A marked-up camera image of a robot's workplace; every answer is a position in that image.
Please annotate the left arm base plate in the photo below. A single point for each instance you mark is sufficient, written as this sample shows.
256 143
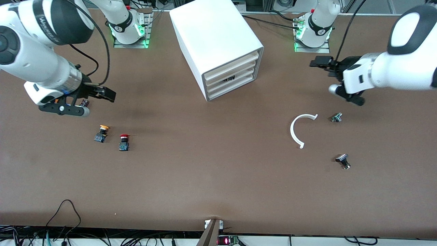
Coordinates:
321 50

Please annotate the white plastic drawer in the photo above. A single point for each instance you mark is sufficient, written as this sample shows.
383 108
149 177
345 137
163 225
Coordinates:
245 75
239 70
232 87
232 66

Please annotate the black-headed selector switch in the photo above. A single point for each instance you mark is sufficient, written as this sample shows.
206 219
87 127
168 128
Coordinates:
341 158

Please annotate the white curved plastic strip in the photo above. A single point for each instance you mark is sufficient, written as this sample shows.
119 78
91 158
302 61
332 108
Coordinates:
292 131

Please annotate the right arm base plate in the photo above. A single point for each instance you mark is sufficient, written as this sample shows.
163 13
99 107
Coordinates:
119 45

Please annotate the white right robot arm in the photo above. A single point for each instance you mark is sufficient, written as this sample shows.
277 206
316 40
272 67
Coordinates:
37 65

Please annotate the red push button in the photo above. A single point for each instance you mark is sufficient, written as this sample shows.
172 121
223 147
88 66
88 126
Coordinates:
123 146

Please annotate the small black contact block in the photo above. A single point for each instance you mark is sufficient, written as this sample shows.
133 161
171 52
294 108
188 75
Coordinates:
84 102

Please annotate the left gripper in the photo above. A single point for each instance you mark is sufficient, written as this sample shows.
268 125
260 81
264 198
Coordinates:
347 64

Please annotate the circuit board with red display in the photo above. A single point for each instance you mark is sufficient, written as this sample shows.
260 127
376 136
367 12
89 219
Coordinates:
228 241

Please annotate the small metal switch part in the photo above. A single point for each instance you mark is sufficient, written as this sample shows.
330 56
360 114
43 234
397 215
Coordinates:
336 118

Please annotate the white drawer cabinet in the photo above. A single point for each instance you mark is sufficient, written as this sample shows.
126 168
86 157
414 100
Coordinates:
211 30

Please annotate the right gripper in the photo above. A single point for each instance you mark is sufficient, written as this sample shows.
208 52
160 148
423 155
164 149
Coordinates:
87 90

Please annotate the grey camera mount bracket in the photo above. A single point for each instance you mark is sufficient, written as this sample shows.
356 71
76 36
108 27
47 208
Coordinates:
210 235

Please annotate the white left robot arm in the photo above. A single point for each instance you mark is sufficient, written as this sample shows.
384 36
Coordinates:
406 68

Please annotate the yellow push button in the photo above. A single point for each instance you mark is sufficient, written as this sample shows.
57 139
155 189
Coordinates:
99 137

